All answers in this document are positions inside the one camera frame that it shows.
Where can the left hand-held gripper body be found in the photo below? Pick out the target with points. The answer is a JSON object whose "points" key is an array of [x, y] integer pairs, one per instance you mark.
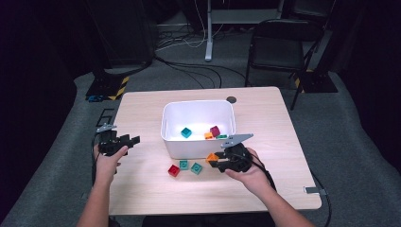
{"points": [[110, 143]]}

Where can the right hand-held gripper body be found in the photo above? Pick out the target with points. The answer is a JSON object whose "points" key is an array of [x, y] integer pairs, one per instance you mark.
{"points": [[238, 156]]}

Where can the orange toy block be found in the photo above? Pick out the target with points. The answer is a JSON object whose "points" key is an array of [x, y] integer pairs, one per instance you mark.
{"points": [[212, 157]]}

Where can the green toy block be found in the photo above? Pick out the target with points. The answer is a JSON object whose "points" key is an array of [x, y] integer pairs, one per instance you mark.
{"points": [[221, 136]]}

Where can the yellow-orange toy block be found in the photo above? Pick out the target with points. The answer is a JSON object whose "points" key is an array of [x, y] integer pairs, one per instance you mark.
{"points": [[208, 135]]}

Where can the magenta toy block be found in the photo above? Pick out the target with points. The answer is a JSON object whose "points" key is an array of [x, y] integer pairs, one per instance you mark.
{"points": [[215, 130]]}

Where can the light blue toy block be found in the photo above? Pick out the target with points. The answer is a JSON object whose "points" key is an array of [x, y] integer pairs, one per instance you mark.
{"points": [[186, 132]]}

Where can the white plastic bin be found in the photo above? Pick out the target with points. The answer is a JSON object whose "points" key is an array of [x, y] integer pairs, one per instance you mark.
{"points": [[195, 116]]}

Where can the person's left hand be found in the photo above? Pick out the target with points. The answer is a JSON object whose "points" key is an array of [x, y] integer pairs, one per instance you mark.
{"points": [[107, 165]]}

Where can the person's right hand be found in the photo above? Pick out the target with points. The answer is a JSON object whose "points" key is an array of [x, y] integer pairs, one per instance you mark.
{"points": [[252, 178]]}

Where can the teal toy block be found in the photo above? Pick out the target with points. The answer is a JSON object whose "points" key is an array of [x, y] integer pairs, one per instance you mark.
{"points": [[196, 168], [183, 164]]}

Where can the small blue object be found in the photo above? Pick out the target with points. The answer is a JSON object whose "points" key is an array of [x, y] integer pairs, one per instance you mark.
{"points": [[94, 98]]}

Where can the red toy block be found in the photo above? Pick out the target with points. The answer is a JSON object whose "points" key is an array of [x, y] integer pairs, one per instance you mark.
{"points": [[173, 170]]}

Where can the black stand base striped edge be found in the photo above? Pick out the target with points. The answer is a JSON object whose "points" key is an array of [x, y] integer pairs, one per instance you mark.
{"points": [[104, 86]]}

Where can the person's dark clothing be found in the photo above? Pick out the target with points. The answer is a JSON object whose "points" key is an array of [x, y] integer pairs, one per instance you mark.
{"points": [[205, 221]]}

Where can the black equipment case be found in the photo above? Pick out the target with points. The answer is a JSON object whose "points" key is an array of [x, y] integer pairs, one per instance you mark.
{"points": [[126, 31]]}

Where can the black stand with base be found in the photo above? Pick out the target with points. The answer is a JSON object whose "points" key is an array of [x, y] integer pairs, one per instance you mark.
{"points": [[318, 82]]}

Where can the black folding chair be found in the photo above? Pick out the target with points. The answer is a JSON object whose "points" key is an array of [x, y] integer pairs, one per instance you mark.
{"points": [[277, 53]]}

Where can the grey metal table bracket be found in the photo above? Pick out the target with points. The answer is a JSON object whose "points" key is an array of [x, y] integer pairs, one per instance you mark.
{"points": [[85, 195], [313, 190]]}

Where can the white desk frame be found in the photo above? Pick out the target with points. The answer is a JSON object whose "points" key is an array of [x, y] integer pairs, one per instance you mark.
{"points": [[208, 38]]}

